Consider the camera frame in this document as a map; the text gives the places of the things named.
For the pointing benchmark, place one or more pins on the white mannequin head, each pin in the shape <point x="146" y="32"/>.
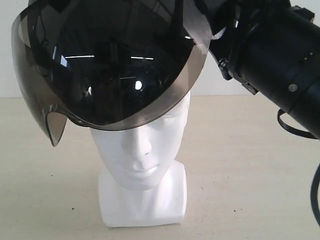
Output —
<point x="142" y="184"/>

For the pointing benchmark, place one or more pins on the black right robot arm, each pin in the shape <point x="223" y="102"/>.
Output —
<point x="270" y="47"/>

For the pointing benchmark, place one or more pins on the black helmet with tinted visor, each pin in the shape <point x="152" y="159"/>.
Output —
<point x="109" y="65"/>

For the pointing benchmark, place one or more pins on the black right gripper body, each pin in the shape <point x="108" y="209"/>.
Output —
<point x="229" y="22"/>

